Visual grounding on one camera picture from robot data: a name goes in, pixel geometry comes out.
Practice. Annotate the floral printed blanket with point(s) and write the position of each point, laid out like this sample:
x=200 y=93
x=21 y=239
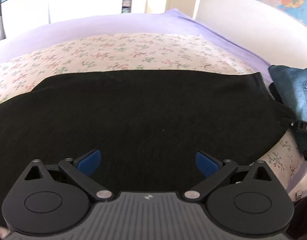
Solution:
x=118 y=52

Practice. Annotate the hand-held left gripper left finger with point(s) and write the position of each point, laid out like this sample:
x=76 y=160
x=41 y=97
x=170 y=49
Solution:
x=90 y=162

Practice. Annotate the white and teal wardrobe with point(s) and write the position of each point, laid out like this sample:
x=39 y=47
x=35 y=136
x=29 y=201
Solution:
x=55 y=0

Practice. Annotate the blue jeans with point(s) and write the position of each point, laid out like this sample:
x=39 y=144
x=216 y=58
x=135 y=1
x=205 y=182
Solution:
x=298 y=92

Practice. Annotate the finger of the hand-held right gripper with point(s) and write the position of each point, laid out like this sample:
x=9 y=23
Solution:
x=288 y=123

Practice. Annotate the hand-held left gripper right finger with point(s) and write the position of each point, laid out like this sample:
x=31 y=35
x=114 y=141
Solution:
x=206 y=165

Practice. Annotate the black pants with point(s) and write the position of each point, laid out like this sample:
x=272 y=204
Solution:
x=143 y=110

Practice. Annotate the dark cloth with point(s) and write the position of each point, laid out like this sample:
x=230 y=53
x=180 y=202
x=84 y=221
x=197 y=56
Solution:
x=303 y=217

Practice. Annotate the purple bed sheet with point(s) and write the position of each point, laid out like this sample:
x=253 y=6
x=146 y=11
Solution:
x=181 y=22

